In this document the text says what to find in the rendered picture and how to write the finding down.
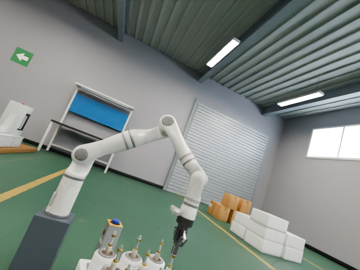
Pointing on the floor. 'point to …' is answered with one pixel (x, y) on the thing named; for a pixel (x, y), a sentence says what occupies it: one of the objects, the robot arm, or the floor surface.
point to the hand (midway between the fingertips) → (174, 249)
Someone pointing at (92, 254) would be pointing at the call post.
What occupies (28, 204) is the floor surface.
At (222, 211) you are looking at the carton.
